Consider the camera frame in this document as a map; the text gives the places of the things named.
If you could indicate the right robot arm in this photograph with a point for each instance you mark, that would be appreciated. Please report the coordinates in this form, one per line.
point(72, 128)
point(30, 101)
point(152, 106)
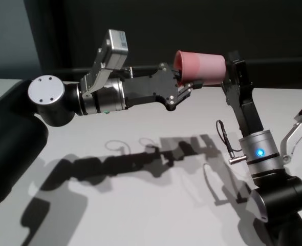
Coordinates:
point(276, 184)

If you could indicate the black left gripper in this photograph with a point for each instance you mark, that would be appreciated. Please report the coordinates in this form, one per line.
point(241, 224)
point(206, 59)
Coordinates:
point(151, 89)

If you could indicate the pink plastic cup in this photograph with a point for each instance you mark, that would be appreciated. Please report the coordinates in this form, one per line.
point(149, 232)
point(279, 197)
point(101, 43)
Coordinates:
point(204, 69)

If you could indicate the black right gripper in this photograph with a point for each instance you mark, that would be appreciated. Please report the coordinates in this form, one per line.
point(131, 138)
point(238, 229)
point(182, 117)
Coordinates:
point(248, 112)

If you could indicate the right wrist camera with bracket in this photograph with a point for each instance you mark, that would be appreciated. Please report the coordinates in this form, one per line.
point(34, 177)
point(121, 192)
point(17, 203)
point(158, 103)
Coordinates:
point(294, 135)

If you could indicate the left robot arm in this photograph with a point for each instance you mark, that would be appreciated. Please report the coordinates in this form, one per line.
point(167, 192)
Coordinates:
point(12, 143)

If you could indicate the dark grey backdrop panel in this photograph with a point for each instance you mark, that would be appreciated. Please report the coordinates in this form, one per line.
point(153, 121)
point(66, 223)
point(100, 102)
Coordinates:
point(192, 25)

